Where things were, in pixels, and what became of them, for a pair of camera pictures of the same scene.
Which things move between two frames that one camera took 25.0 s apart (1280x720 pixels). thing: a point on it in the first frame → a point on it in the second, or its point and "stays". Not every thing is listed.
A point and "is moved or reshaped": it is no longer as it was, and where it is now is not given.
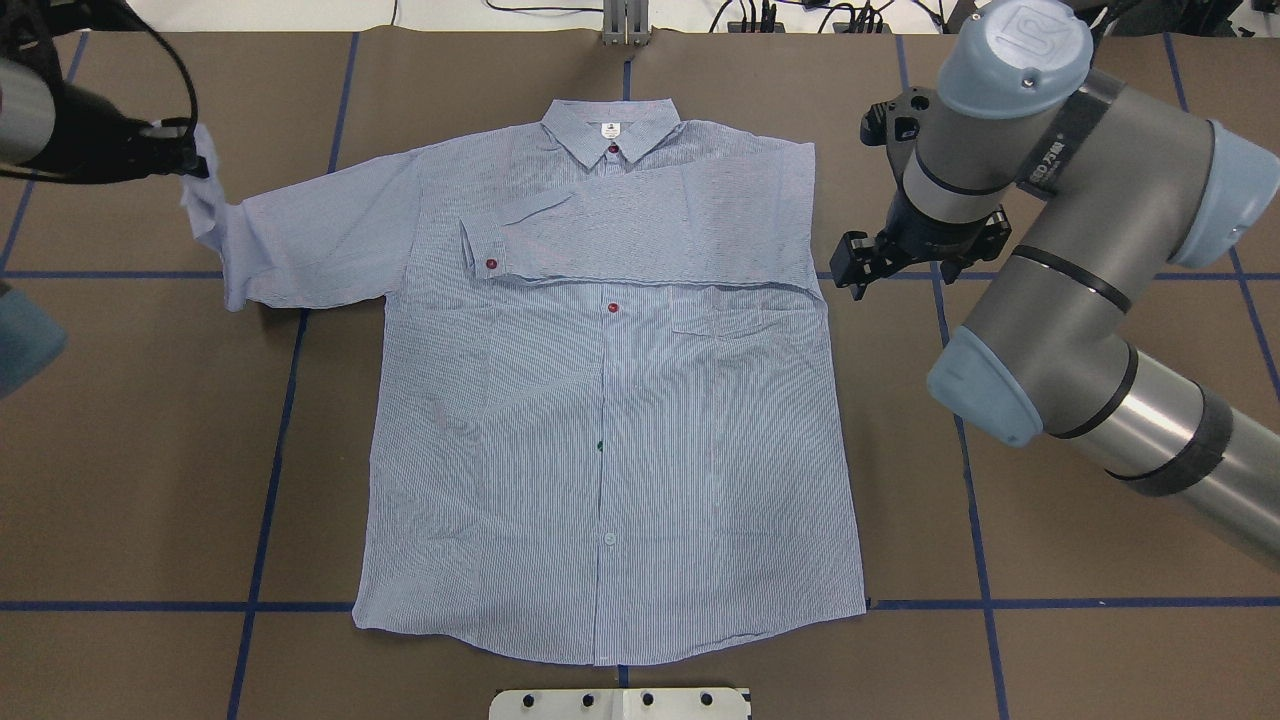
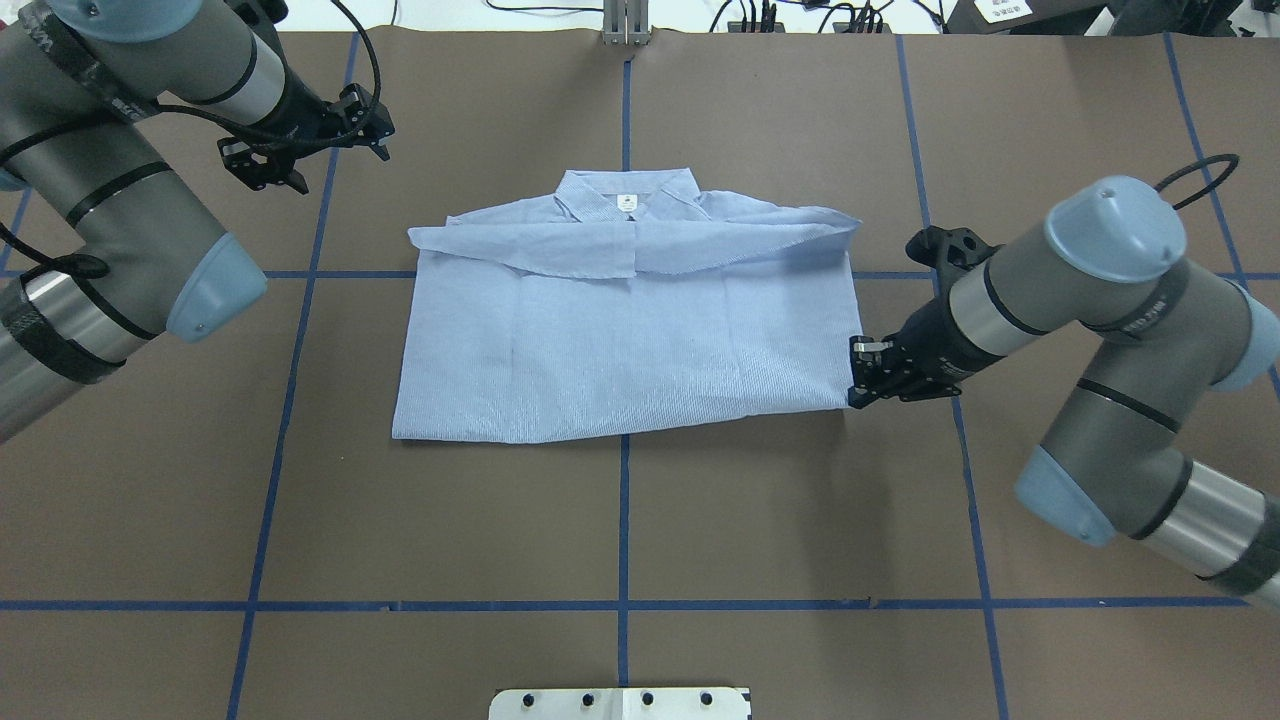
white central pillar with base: (620, 704) stays
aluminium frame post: (626, 22) stays
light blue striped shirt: (605, 425) is moved or reshaped
